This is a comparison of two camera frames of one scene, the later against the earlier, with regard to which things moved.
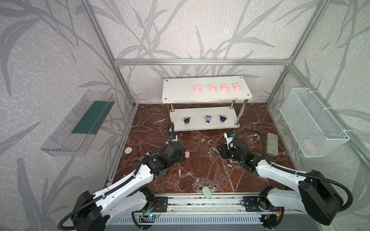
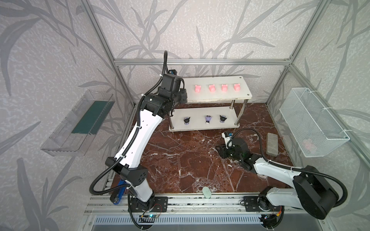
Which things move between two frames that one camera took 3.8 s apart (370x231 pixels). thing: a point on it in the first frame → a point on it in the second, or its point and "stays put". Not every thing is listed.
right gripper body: [231, 153] stays put
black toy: [187, 121] stays put
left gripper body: [180, 158] → [180, 97]
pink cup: [237, 87] stays put
